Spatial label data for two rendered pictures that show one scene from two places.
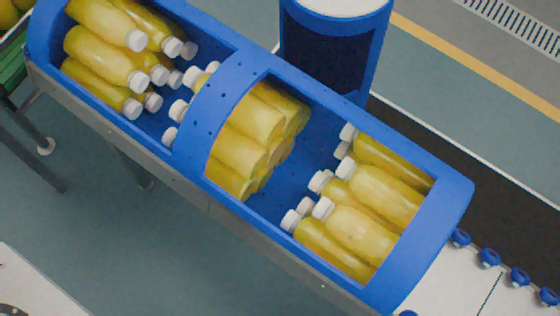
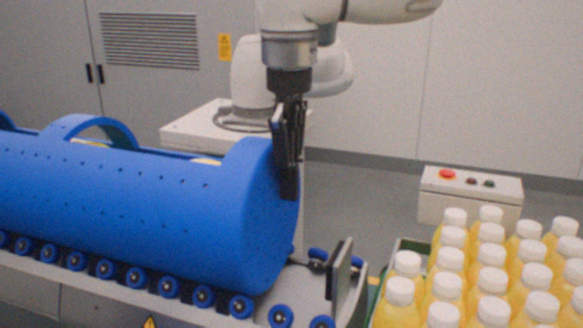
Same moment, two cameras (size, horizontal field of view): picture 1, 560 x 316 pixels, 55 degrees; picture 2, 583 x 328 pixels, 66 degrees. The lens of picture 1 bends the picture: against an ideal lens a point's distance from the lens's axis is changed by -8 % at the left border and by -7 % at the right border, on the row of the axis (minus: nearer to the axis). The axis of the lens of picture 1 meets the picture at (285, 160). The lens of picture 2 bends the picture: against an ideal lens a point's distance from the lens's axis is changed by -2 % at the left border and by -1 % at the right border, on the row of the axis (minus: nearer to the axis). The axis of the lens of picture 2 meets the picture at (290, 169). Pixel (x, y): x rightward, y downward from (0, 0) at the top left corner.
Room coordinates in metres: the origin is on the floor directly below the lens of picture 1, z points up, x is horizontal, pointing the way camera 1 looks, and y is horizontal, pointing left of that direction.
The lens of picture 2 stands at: (1.42, 0.30, 1.50)
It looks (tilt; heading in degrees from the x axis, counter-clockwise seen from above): 23 degrees down; 166
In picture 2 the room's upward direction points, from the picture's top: straight up
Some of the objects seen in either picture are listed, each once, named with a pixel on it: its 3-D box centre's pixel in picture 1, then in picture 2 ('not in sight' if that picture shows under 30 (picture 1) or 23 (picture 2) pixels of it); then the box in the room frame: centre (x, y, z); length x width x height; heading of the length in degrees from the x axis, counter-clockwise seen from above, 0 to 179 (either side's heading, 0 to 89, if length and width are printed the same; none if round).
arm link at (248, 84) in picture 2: not in sight; (258, 69); (-0.04, 0.56, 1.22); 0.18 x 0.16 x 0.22; 81
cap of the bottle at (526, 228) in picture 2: not in sight; (528, 228); (0.85, 0.88, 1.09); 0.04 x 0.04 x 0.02
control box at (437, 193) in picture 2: not in sight; (468, 200); (0.66, 0.89, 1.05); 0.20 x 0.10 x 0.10; 55
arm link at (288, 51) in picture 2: not in sight; (289, 49); (0.70, 0.48, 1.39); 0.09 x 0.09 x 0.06
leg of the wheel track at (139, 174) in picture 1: (125, 154); not in sight; (0.68, 0.54, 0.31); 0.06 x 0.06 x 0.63; 55
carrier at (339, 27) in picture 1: (327, 64); not in sight; (0.87, -0.12, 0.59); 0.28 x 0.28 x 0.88
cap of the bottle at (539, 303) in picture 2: not in sight; (542, 304); (1.03, 0.75, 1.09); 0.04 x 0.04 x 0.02
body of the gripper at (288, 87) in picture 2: not in sight; (289, 95); (0.70, 0.48, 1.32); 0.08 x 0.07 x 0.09; 145
